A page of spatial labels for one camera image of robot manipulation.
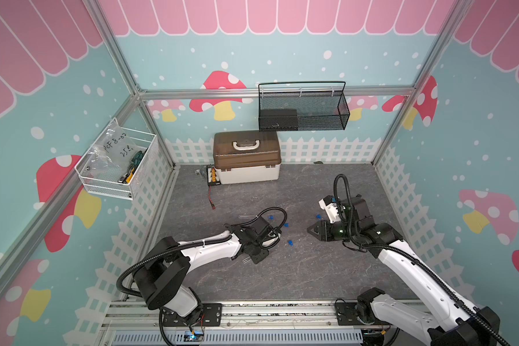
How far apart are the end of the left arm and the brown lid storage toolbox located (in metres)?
0.36

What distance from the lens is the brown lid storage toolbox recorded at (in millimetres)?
990

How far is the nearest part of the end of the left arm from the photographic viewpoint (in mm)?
644
